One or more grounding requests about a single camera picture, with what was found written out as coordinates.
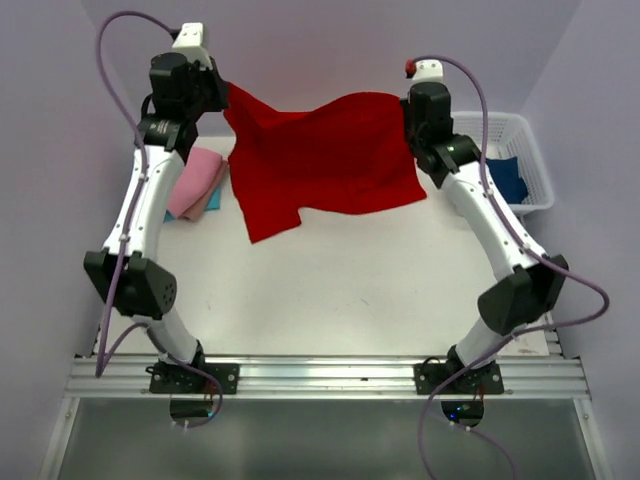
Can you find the red t shirt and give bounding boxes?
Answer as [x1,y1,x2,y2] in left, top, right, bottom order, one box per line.
[224,84,427,243]

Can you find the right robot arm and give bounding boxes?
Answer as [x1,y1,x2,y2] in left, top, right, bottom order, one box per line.
[401,81,568,373]

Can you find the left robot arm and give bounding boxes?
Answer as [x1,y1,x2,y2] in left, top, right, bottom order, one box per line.
[83,51,228,364]

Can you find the pink folded t shirt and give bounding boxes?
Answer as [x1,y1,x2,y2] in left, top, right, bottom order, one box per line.
[167,147,227,222]

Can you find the white plastic basket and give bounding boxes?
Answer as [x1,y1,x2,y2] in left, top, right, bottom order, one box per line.
[449,110,556,218]

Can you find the blue t shirt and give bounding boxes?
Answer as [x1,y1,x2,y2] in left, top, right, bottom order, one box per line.
[486,157,529,205]

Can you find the teal folded t shirt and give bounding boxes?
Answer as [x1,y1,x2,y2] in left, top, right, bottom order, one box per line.
[181,187,221,222]

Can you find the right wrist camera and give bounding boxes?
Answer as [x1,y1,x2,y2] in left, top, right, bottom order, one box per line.
[405,59,444,84]

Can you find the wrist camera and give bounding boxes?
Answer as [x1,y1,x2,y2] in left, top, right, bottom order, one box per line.
[172,22,209,58]
[405,59,444,84]

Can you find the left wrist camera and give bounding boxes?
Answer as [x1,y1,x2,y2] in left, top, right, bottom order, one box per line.
[172,22,209,58]

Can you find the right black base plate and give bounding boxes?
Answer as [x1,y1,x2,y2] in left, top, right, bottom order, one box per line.
[413,357,505,395]

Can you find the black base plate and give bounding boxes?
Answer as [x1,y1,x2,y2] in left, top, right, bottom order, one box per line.
[413,357,505,395]
[145,361,240,395]

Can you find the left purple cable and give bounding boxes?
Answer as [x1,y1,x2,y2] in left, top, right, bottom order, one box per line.
[94,9,224,429]

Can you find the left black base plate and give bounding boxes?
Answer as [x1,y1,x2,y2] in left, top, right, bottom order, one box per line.
[145,361,240,395]

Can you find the aluminium mounting rail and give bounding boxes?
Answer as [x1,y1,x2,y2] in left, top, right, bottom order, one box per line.
[64,355,590,400]

